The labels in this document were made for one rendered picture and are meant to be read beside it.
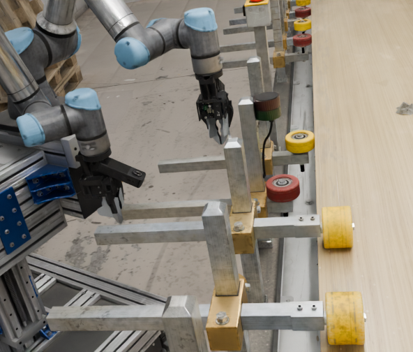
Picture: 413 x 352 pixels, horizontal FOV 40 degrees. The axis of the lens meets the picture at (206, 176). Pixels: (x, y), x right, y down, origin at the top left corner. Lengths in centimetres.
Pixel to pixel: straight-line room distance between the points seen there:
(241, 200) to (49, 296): 139
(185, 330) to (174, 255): 210
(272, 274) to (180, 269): 129
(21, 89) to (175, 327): 91
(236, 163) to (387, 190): 39
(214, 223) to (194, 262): 182
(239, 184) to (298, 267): 50
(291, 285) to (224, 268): 60
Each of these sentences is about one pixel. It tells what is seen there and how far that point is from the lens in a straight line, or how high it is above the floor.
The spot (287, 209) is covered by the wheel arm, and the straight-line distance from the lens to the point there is 138.
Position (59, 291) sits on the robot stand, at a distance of 239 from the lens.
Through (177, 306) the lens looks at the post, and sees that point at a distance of 64.
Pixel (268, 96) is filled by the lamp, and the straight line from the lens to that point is 131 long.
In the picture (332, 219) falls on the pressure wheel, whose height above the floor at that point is 97.
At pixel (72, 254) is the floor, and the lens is 298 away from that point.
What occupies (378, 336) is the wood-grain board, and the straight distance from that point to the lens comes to 96.
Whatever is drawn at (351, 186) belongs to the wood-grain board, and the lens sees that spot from 134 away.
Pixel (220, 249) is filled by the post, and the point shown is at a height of 106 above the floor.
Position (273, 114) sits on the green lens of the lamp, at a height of 108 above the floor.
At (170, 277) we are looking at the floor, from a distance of 262.
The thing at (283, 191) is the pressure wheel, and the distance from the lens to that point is 133.
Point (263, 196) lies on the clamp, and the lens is 138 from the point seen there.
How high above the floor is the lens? 158
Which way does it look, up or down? 28 degrees down
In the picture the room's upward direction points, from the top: 10 degrees counter-clockwise
